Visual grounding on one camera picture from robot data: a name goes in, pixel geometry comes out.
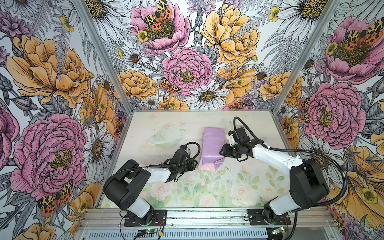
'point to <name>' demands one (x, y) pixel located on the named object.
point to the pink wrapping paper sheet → (213, 148)
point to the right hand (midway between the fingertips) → (224, 157)
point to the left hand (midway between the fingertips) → (195, 166)
